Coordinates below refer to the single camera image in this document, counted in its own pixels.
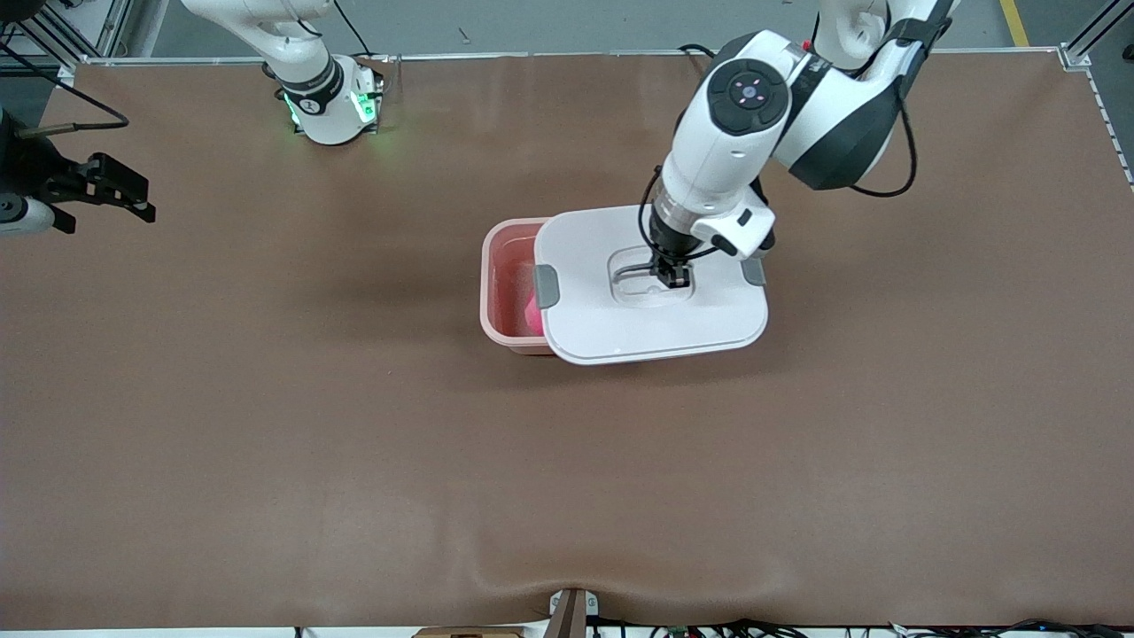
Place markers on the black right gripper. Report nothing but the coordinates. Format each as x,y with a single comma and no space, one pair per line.
37,168

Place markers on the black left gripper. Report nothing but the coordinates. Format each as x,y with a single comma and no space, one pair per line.
666,241

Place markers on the white box lid grey latches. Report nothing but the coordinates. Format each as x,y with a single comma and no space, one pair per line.
647,319

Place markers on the pink plush toy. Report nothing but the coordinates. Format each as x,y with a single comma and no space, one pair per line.
534,317

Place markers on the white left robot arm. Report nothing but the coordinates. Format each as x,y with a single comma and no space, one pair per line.
753,124

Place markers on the pink plastic storage box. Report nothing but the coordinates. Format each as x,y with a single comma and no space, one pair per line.
507,283

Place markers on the brown table mat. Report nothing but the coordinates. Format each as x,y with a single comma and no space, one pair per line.
567,487

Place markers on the metal table edge clamp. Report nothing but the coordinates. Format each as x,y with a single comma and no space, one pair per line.
572,611

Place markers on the aluminium frame profile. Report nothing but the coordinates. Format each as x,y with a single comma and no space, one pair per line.
1094,31
80,27

